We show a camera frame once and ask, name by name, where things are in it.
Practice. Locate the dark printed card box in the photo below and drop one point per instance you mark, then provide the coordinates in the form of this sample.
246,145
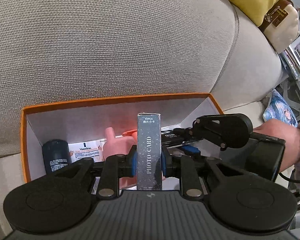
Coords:
149,150

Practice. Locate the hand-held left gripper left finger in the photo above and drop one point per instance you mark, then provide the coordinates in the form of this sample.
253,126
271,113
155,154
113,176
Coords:
133,160

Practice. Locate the pink cup with spout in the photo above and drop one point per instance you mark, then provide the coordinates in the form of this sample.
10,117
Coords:
115,145

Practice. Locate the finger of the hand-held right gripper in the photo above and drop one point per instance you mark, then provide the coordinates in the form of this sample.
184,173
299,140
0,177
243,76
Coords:
190,150
205,133

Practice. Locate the beige sofa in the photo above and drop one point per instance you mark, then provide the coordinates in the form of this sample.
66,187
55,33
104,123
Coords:
90,42

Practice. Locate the white cream tube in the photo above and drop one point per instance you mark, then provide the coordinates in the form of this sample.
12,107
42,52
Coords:
87,152

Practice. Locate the person's right hand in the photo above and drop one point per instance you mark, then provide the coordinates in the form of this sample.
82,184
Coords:
290,142

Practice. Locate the orange cardboard box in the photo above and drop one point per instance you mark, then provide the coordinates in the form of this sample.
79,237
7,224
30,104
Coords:
90,120

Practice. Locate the plaid glasses case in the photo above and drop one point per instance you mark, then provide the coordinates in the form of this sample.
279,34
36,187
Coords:
176,140

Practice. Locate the black bottle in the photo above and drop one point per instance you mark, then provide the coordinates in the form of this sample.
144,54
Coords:
56,155

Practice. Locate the grey metal frame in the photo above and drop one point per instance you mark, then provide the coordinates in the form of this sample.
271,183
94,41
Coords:
298,100

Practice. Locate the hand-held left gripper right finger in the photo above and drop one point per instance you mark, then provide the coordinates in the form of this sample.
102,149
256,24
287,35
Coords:
165,162

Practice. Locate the blue printed pillow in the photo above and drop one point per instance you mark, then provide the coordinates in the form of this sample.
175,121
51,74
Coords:
280,110

